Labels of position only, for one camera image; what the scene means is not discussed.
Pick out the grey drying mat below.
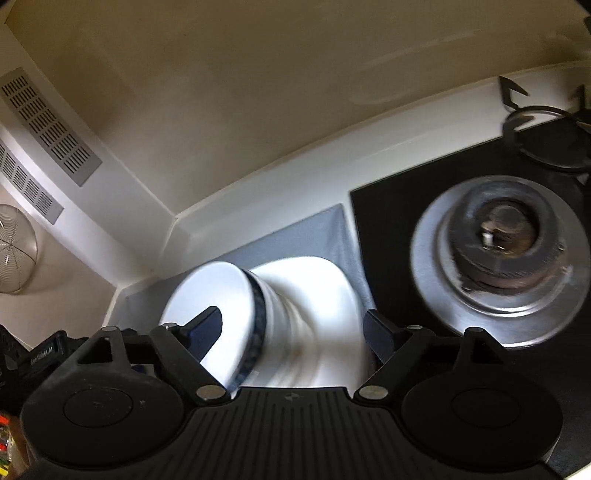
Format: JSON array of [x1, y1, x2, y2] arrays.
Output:
[[117, 203, 377, 324]]

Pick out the small white floral square plate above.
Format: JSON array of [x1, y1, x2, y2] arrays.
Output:
[[249, 255, 371, 389]]

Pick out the wide grey vent grille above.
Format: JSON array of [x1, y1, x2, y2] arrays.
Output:
[[0, 68, 103, 188]]

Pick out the metal stove burner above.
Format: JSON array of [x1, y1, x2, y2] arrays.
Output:
[[410, 175, 591, 348]]

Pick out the white bowl blue pattern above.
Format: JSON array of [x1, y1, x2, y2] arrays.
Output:
[[158, 261, 267, 398]]

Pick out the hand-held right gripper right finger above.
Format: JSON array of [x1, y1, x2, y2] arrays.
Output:
[[353, 310, 509, 406]]

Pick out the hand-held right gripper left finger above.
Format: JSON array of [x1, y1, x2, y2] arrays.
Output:
[[73, 305, 230, 408]]

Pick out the large wire strainer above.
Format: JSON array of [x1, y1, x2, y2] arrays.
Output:
[[0, 204, 38, 295]]

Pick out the narrow grey vent grille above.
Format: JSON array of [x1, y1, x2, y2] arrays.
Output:
[[0, 138, 64, 226]]

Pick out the black pan support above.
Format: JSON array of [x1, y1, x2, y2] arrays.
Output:
[[499, 76, 591, 174]]

